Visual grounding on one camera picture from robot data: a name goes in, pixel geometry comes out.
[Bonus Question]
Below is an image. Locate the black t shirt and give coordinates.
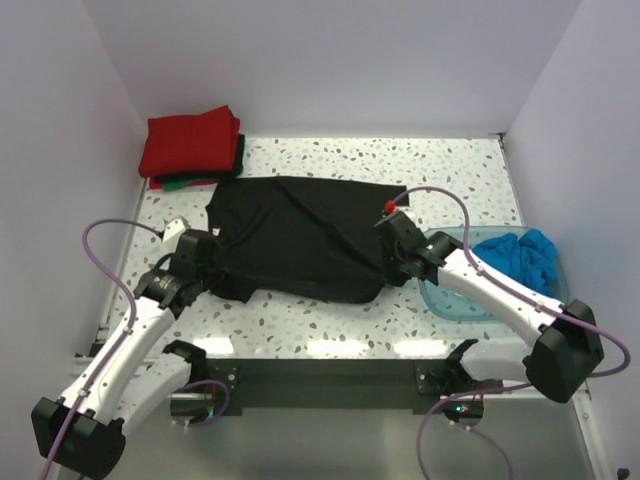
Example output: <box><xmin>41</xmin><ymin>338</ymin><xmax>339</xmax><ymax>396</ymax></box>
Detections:
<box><xmin>206</xmin><ymin>176</ymin><xmax>407</xmax><ymax>304</ymax></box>

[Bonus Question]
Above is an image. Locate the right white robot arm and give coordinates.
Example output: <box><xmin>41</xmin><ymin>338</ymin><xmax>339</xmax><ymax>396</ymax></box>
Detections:
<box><xmin>374</xmin><ymin>211</ymin><xmax>604</xmax><ymax>403</ymax></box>

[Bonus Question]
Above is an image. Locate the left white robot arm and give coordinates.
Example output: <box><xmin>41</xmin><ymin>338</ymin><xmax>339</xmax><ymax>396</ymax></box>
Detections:
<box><xmin>31</xmin><ymin>229</ymin><xmax>231</xmax><ymax>479</ymax></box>

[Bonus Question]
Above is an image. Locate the clear blue plastic basin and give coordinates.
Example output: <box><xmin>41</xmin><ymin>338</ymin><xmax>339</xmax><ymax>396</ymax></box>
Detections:
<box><xmin>420</xmin><ymin>226</ymin><xmax>571</xmax><ymax>323</ymax></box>

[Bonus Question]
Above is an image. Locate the green folded t shirt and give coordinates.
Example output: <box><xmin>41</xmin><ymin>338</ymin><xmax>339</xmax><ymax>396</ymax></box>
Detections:
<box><xmin>162</xmin><ymin>133</ymin><xmax>247</xmax><ymax>192</ymax></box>

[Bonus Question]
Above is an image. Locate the dark folded t shirt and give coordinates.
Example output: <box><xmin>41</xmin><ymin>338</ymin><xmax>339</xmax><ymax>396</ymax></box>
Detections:
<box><xmin>152</xmin><ymin>132</ymin><xmax>246</xmax><ymax>185</ymax></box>

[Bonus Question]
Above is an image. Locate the blue crumpled t shirt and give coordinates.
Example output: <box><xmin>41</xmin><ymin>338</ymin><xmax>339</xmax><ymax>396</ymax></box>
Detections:
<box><xmin>473</xmin><ymin>229</ymin><xmax>558</xmax><ymax>296</ymax></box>

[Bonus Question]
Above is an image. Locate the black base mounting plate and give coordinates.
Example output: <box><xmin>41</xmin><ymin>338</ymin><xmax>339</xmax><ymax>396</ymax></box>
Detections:
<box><xmin>180</xmin><ymin>359</ymin><xmax>481</xmax><ymax>416</ymax></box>

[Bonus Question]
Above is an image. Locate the red folded t shirt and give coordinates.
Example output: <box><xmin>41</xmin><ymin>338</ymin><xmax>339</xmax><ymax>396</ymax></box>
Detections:
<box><xmin>138</xmin><ymin>105</ymin><xmax>241</xmax><ymax>178</ymax></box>

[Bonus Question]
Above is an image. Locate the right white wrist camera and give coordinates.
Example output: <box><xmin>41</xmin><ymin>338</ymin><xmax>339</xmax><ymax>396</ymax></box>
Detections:
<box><xmin>383</xmin><ymin>200</ymin><xmax>418</xmax><ymax>224</ymax></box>

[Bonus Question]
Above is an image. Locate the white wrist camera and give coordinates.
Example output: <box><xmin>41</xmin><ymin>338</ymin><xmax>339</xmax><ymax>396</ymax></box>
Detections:
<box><xmin>383</xmin><ymin>200</ymin><xmax>418</xmax><ymax>224</ymax></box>
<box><xmin>162</xmin><ymin>216</ymin><xmax>190</xmax><ymax>250</ymax></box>

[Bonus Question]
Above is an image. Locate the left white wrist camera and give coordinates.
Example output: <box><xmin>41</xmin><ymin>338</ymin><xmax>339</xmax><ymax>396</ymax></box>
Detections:
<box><xmin>162</xmin><ymin>216</ymin><xmax>190</xmax><ymax>250</ymax></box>

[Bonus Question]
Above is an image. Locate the aluminium rail frame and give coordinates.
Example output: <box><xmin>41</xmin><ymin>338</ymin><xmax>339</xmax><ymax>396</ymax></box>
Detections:
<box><xmin>571</xmin><ymin>390</ymin><xmax>600</xmax><ymax>479</ymax></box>

